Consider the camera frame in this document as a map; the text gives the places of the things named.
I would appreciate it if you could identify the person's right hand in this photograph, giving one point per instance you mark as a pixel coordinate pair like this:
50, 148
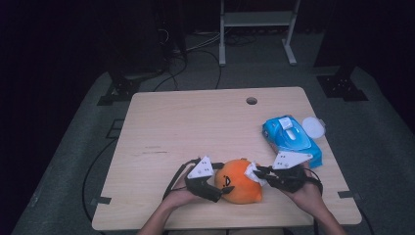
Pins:
306, 197

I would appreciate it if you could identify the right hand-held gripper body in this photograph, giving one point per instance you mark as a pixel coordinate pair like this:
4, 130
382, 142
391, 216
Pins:
287, 179

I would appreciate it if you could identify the black stand base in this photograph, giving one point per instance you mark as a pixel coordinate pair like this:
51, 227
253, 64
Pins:
342, 86
125, 88

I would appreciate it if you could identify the black tape strip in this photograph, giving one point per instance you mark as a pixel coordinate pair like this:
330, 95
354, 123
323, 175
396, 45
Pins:
101, 200
349, 195

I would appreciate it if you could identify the person's left hand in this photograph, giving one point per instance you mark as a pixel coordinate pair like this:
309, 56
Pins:
179, 194

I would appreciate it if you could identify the white metal stand frame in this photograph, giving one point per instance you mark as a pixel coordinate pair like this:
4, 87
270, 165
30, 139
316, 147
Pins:
254, 19

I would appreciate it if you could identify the blue wet wipe pack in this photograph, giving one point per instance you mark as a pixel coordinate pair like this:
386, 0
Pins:
293, 137

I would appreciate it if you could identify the orange plush toy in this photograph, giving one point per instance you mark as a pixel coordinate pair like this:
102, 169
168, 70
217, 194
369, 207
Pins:
239, 189

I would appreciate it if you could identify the white wet wipe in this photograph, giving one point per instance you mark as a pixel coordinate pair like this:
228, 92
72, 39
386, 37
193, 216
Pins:
251, 174

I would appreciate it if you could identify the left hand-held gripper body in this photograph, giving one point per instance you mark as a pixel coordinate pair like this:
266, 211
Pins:
204, 186

